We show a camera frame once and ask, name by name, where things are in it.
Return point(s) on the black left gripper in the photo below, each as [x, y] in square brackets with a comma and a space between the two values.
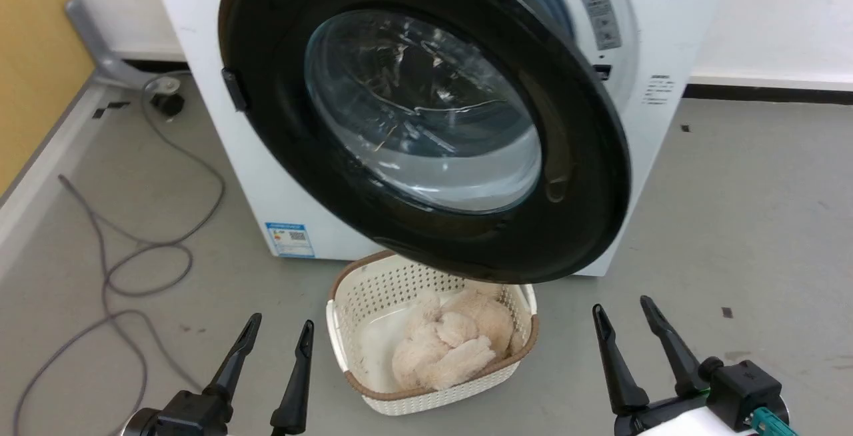
[193, 416]

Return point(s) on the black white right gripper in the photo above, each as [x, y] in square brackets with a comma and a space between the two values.
[743, 389]

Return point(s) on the white front-load washing machine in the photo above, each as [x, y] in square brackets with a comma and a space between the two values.
[233, 176]

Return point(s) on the black round glass washer door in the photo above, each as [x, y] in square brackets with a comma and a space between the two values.
[280, 56]

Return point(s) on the white perforated laundry basket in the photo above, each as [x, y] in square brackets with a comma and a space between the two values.
[373, 289]

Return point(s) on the blue energy label sticker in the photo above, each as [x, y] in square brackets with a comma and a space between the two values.
[290, 239]

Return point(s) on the beige plush toy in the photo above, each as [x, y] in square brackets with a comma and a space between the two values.
[453, 349]

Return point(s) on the black floor plug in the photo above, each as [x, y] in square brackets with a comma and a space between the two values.
[167, 104]

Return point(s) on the grey warning sticker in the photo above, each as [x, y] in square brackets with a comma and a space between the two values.
[601, 19]

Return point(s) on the yellow wooden panel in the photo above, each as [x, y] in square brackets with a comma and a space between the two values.
[33, 56]

